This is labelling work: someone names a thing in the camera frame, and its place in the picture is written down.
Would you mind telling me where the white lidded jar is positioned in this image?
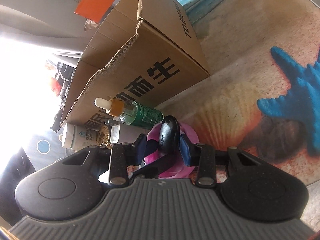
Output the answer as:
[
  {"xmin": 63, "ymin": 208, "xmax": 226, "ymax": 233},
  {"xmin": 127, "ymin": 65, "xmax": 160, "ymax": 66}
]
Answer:
[{"xmin": 61, "ymin": 124, "xmax": 101, "ymax": 150}]

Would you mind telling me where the pink collapsible cup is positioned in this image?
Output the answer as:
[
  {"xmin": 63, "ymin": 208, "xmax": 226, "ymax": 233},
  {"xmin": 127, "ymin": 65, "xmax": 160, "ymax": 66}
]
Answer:
[{"xmin": 146, "ymin": 122, "xmax": 199, "ymax": 179}]

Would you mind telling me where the green dropper bottle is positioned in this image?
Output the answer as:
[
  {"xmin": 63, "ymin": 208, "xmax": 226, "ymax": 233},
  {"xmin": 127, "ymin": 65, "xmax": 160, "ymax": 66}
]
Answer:
[{"xmin": 94, "ymin": 97, "xmax": 164, "ymax": 130}]

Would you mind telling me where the orange printed product box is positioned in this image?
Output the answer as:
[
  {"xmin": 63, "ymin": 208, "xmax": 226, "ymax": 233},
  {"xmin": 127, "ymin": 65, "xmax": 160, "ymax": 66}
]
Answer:
[{"xmin": 74, "ymin": 0, "xmax": 131, "ymax": 23}]

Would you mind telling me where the brown cardboard box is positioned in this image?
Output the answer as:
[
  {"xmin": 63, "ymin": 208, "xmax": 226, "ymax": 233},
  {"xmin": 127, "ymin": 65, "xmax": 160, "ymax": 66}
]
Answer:
[{"xmin": 60, "ymin": 0, "xmax": 210, "ymax": 128}]

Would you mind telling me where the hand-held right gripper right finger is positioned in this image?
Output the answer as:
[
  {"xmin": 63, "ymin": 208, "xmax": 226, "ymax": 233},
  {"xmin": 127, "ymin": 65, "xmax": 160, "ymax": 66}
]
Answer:
[{"xmin": 179, "ymin": 134, "xmax": 260, "ymax": 187}]

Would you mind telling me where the black oval device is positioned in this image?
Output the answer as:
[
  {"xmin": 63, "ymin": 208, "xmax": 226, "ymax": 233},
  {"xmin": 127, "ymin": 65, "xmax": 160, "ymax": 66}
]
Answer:
[{"xmin": 157, "ymin": 115, "xmax": 181, "ymax": 153}]

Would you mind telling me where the gold lidded dark jar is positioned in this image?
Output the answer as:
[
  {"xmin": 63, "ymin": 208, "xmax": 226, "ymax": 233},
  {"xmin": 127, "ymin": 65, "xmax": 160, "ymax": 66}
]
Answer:
[{"xmin": 96, "ymin": 125, "xmax": 112, "ymax": 147}]

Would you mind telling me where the pale curtain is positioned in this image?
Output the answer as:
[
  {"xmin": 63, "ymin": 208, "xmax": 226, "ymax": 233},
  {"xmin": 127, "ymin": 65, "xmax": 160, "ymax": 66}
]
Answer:
[{"xmin": 0, "ymin": 0, "xmax": 87, "ymax": 39}]

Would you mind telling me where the white charger plug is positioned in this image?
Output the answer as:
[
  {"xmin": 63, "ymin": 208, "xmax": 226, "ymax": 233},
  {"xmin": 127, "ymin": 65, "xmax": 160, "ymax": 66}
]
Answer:
[{"xmin": 107, "ymin": 119, "xmax": 123, "ymax": 144}]

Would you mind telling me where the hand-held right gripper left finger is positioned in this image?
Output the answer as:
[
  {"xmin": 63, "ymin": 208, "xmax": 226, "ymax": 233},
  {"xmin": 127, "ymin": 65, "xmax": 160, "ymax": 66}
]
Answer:
[{"xmin": 65, "ymin": 134, "xmax": 148, "ymax": 185}]

